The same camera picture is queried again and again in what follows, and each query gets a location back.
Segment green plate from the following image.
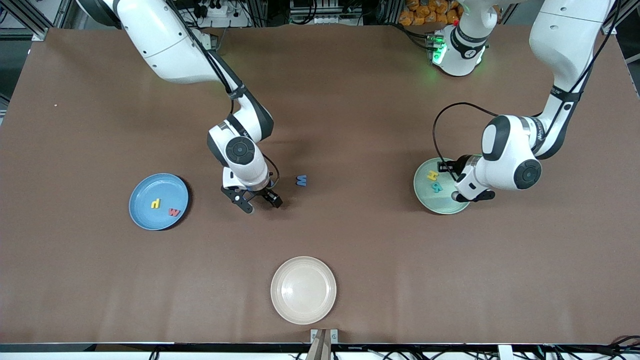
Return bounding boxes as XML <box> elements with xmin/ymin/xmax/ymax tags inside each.
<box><xmin>413</xmin><ymin>157</ymin><xmax>475</xmax><ymax>216</ymax></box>

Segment blue plate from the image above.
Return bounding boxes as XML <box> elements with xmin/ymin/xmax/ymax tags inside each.
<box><xmin>128</xmin><ymin>172</ymin><xmax>190</xmax><ymax>231</ymax></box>

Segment beige plate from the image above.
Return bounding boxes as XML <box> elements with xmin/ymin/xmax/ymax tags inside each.
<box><xmin>270</xmin><ymin>255</ymin><xmax>338</xmax><ymax>326</ymax></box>

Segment white power strip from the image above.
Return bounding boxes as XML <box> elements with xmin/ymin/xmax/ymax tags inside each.
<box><xmin>197</xmin><ymin>0</ymin><xmax>251</xmax><ymax>28</ymax></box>

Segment orange bagged items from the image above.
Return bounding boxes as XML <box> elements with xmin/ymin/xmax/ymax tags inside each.
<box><xmin>398</xmin><ymin>0</ymin><xmax>463</xmax><ymax>27</ymax></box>

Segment grey metal device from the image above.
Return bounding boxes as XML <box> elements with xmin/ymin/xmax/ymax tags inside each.
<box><xmin>289</xmin><ymin>0</ymin><xmax>366</xmax><ymax>26</ymax></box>

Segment metal table edge bracket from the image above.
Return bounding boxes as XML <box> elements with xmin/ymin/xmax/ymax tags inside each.
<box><xmin>310</xmin><ymin>328</ymin><xmax>339</xmax><ymax>346</ymax></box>

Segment brown wooden post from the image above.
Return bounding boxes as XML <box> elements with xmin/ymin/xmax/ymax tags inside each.
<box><xmin>305</xmin><ymin>330</ymin><xmax>332</xmax><ymax>360</ymax></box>

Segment aluminium frame profile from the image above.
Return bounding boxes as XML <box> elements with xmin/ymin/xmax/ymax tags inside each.
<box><xmin>0</xmin><ymin>0</ymin><xmax>76</xmax><ymax>42</ymax></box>
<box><xmin>607</xmin><ymin>0</ymin><xmax>640</xmax><ymax>36</ymax></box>

